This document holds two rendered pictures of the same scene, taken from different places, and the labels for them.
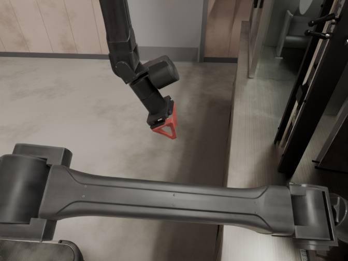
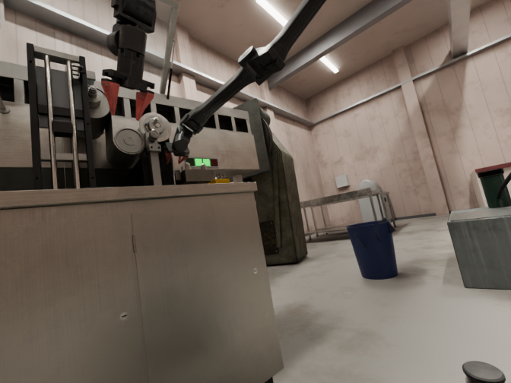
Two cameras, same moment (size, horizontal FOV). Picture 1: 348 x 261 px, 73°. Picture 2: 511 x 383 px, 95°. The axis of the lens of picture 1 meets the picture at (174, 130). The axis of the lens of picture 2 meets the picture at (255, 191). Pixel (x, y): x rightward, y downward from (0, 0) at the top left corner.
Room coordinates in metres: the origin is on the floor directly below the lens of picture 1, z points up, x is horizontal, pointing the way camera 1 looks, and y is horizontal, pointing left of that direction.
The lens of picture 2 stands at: (0.84, 0.57, 0.72)
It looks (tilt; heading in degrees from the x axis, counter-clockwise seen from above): 7 degrees up; 217
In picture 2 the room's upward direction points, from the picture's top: 10 degrees counter-clockwise
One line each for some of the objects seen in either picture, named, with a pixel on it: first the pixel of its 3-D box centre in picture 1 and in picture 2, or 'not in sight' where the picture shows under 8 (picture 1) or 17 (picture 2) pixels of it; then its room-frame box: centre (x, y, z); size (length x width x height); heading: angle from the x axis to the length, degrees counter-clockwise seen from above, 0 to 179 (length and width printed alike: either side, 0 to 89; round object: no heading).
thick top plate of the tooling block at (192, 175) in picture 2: not in sight; (185, 184); (0.02, -0.52, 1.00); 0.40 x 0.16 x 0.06; 76
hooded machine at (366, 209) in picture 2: not in sight; (373, 201); (-7.41, -1.00, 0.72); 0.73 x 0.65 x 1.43; 86
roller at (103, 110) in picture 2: not in sight; (89, 115); (0.44, -0.60, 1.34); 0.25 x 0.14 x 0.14; 76
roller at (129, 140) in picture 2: not in sight; (125, 149); (0.32, -0.56, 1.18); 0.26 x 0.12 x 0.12; 76
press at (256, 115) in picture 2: not in sight; (254, 185); (-2.43, -1.86, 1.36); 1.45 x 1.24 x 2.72; 88
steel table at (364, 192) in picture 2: not in sight; (335, 217); (-4.65, -1.35, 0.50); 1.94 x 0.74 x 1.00; 88
